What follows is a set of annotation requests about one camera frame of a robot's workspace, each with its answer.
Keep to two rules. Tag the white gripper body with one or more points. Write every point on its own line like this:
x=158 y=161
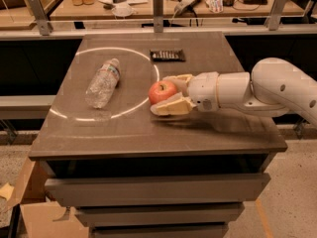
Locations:
x=204 y=90

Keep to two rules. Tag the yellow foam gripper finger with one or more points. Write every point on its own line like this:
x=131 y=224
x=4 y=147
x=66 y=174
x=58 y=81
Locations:
x=177 y=104
x=180 y=81

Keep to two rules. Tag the red apple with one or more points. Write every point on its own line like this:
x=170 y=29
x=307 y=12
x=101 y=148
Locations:
x=161 y=90

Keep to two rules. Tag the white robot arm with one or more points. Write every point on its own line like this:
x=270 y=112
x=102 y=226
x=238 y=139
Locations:
x=273 y=88

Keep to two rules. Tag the dark rectangular tray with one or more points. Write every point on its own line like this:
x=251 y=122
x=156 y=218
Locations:
x=167 y=55

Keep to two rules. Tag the clear plastic water bottle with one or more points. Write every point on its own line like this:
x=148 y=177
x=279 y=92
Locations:
x=103 y=84

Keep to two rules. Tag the grey power strip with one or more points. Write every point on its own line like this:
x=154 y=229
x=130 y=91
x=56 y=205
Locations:
x=183 y=5

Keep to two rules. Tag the patterned paper cup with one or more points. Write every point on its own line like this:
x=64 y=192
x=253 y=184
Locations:
x=215 y=6

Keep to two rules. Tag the grey drawer cabinet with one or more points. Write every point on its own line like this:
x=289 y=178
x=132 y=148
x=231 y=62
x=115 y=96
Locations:
x=131 y=174

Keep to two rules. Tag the white bowl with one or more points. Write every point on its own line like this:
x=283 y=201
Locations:
x=123 y=11

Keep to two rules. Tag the wooden desk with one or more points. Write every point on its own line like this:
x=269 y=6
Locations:
x=66 y=11

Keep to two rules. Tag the cardboard box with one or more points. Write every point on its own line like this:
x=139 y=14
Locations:
x=43 y=216

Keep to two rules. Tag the middle metal bracket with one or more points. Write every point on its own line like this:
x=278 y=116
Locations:
x=158 y=15

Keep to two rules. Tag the metal bracket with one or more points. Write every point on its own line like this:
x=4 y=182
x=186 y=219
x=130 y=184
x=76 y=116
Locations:
x=158 y=15
x=43 y=23
x=273 y=19

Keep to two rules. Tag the right metal bracket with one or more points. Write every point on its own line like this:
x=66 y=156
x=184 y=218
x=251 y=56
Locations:
x=273 y=19

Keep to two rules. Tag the left metal bracket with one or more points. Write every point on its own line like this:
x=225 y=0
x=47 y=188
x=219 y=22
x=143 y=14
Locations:
x=43 y=23

